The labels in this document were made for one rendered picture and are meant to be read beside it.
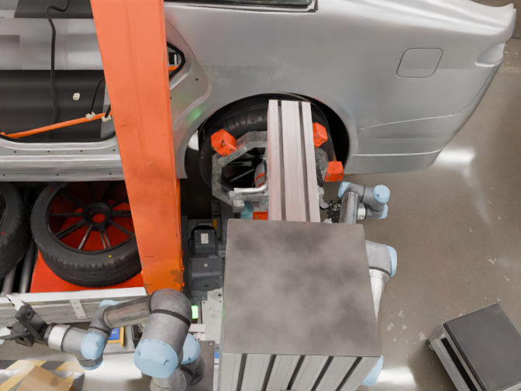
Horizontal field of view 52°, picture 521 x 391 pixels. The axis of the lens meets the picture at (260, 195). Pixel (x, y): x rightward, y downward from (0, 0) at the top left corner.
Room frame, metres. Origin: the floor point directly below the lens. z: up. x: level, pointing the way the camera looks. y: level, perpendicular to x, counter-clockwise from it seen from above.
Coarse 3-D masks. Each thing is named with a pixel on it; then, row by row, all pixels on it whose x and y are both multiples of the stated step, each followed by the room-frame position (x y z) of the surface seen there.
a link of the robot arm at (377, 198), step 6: (366, 186) 1.51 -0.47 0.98; (378, 186) 1.50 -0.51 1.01; (384, 186) 1.51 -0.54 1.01; (366, 192) 1.48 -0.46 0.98; (372, 192) 1.48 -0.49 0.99; (378, 192) 1.47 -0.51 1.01; (384, 192) 1.47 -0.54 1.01; (366, 198) 1.46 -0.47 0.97; (372, 198) 1.46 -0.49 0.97; (378, 198) 1.45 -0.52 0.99; (384, 198) 1.45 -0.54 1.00; (372, 204) 1.45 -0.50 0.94; (378, 204) 1.45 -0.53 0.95; (384, 204) 1.45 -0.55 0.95; (378, 210) 1.45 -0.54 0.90
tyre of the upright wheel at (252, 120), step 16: (256, 96) 1.79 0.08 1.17; (272, 96) 1.79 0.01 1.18; (288, 96) 1.82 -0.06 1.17; (304, 96) 1.88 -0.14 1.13; (224, 112) 1.72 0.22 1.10; (240, 112) 1.69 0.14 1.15; (256, 112) 1.68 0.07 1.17; (320, 112) 1.86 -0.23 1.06; (208, 128) 1.70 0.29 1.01; (224, 128) 1.63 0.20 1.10; (240, 128) 1.63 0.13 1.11; (256, 128) 1.64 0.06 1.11; (208, 144) 1.61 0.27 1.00; (208, 160) 1.60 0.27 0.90; (208, 176) 1.60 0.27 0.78
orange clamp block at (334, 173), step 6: (330, 162) 1.71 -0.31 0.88; (336, 162) 1.72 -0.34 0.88; (330, 168) 1.67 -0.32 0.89; (336, 168) 1.68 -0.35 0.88; (342, 168) 1.68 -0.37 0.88; (330, 174) 1.64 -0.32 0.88; (336, 174) 1.65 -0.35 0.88; (342, 174) 1.66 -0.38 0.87; (324, 180) 1.64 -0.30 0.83; (330, 180) 1.65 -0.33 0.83; (336, 180) 1.65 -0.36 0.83
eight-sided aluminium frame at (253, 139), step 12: (252, 132) 1.61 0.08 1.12; (264, 132) 1.62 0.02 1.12; (240, 144) 1.56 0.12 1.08; (252, 144) 1.55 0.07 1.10; (264, 144) 1.57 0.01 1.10; (216, 156) 1.56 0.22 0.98; (228, 156) 1.54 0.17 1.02; (324, 156) 1.66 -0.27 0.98; (216, 168) 1.52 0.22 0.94; (324, 168) 1.64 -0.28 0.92; (216, 180) 1.52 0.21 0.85; (216, 192) 1.52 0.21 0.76; (252, 204) 1.61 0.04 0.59
